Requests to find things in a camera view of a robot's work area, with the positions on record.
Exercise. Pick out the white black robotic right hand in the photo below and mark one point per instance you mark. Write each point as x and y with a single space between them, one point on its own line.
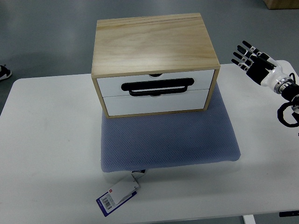
260 67

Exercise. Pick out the white drawer black handle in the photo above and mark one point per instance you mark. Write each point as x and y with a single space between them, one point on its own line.
111 86

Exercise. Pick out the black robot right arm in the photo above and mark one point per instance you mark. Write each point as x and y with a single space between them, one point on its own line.
289 91

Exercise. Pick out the white lower drawer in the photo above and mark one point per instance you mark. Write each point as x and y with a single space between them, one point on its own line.
127 105

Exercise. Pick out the light wood drawer cabinet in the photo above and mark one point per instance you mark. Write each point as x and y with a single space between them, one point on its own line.
152 46

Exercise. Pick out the cardboard box corner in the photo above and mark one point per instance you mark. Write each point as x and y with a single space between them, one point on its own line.
281 4

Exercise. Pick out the blue-grey mesh cushion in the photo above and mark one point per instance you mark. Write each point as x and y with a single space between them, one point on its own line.
169 140

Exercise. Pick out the white blue product tag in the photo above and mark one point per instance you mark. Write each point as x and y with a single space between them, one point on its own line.
119 193

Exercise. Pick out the black white sneaker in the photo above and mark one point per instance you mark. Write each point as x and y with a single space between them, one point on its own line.
5 73

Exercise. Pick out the black table bracket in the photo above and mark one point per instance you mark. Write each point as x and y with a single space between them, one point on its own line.
289 213

